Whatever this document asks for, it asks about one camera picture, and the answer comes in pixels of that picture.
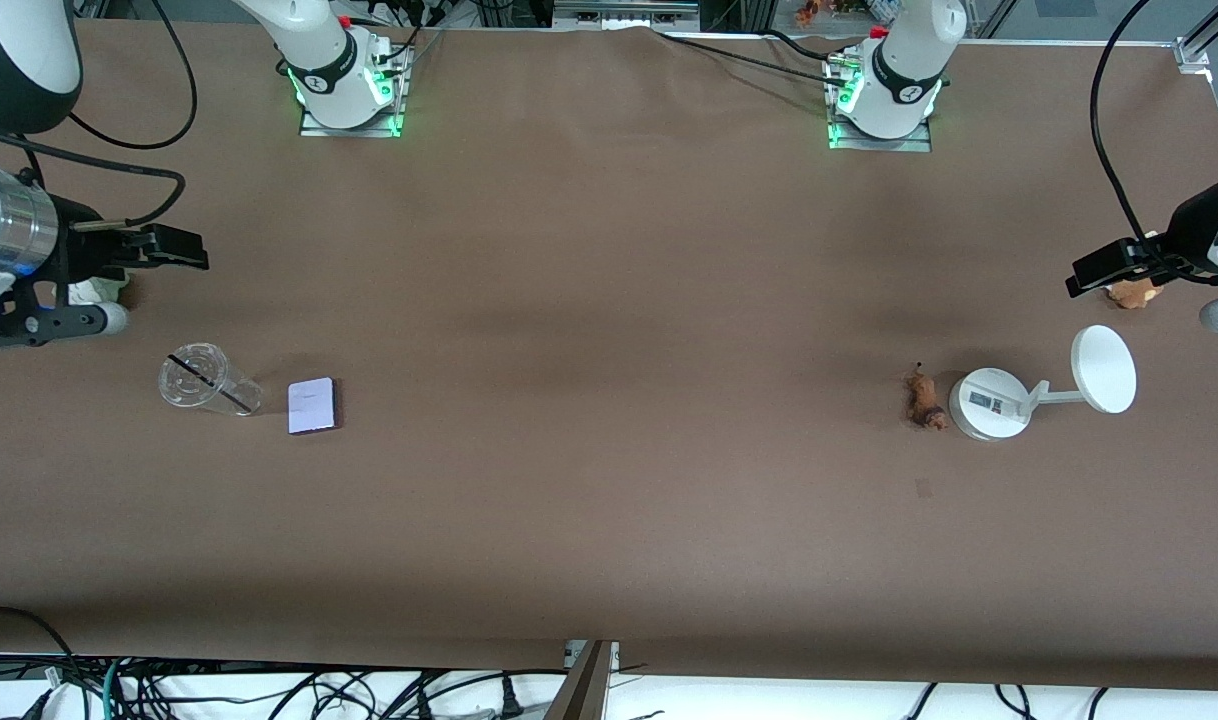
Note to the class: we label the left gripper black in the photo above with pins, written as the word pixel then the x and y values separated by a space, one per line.
pixel 1191 233

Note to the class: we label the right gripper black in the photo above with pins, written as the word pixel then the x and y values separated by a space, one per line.
pixel 81 246

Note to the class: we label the small white card box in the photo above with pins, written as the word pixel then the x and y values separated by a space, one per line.
pixel 312 406

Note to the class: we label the brown lion statue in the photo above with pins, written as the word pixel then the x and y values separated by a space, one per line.
pixel 924 400

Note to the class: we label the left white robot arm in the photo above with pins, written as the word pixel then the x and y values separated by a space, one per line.
pixel 904 70

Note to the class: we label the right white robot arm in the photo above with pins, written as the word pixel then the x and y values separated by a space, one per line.
pixel 319 60

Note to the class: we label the orange brown plush toy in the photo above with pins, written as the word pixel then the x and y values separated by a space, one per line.
pixel 1136 294

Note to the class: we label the grey green plush toy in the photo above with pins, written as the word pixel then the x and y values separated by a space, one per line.
pixel 94 292

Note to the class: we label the black drinking straw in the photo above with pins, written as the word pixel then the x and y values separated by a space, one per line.
pixel 197 375

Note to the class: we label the clear plastic cup with lid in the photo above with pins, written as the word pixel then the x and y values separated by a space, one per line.
pixel 191 392

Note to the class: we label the white round-base desk lamp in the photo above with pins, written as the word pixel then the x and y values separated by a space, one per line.
pixel 989 405

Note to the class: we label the colourful background toys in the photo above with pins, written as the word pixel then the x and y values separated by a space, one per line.
pixel 849 8

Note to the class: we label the brown table cover sheet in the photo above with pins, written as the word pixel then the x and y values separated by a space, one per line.
pixel 609 250

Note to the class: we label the grey background device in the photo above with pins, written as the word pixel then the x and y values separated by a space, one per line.
pixel 624 12

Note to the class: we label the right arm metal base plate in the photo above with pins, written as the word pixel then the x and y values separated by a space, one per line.
pixel 369 125

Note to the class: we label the aluminium frame corner profile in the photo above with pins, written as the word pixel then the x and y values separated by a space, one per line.
pixel 1194 52

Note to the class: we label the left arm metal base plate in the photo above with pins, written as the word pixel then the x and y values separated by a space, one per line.
pixel 874 143

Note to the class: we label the aluminium frame post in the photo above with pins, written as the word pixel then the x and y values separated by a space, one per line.
pixel 584 685

